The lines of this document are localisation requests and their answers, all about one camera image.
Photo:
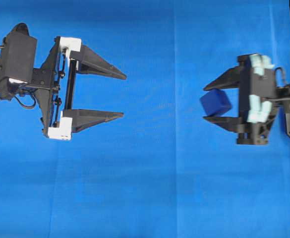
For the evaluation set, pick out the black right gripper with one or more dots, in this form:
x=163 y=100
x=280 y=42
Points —
x=257 y=87

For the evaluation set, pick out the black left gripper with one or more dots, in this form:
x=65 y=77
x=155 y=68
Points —
x=59 y=125

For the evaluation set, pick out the dark blue block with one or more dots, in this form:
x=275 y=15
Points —
x=215 y=103

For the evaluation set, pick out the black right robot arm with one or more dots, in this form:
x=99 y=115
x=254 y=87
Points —
x=282 y=93

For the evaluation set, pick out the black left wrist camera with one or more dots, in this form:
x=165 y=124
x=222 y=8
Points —
x=17 y=55

